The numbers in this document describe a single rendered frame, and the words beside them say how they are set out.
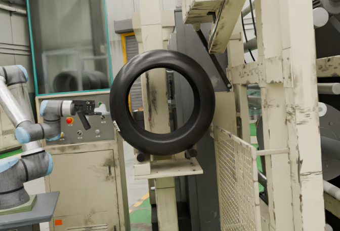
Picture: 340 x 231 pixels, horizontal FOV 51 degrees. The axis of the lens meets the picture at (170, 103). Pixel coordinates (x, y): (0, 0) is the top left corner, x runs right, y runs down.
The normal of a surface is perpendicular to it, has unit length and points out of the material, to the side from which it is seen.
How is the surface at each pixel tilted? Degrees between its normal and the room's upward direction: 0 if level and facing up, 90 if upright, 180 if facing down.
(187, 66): 82
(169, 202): 90
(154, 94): 90
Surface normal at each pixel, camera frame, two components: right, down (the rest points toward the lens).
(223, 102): 0.05, 0.05
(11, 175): 0.65, -0.06
